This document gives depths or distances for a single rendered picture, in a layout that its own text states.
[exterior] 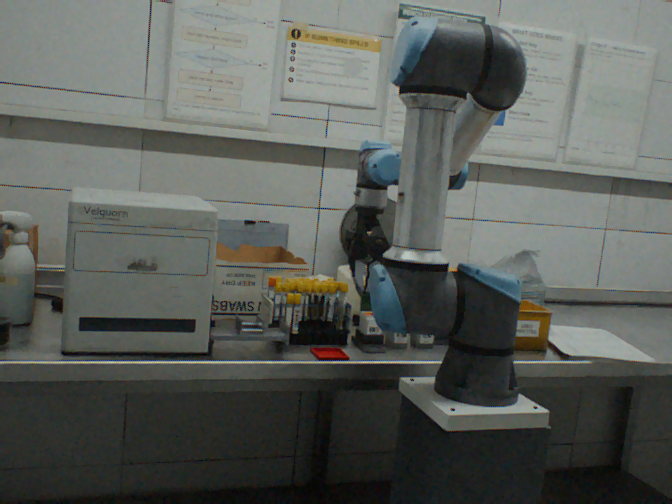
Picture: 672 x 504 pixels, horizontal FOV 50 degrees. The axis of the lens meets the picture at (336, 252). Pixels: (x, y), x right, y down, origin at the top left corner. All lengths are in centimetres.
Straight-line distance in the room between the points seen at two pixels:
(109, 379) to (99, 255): 24
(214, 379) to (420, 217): 54
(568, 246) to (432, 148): 142
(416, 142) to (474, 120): 20
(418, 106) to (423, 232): 21
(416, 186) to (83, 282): 65
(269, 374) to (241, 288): 35
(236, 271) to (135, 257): 40
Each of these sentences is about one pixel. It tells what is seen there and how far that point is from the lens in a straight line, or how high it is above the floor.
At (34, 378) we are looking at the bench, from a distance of 146.
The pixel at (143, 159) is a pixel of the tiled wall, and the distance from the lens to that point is 207.
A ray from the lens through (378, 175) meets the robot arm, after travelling 155.
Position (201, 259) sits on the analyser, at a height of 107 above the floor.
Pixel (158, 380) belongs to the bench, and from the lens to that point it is 147.
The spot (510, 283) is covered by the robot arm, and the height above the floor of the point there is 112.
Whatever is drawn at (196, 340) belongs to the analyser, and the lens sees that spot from 150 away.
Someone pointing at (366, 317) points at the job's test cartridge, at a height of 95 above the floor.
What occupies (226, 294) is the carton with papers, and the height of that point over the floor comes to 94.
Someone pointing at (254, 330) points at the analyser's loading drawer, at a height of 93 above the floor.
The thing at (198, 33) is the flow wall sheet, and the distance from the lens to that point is 208.
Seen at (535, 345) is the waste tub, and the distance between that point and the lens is 186.
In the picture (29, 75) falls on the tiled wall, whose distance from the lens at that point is 207.
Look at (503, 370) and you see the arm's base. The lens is 131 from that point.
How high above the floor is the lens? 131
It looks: 8 degrees down
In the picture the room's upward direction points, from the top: 6 degrees clockwise
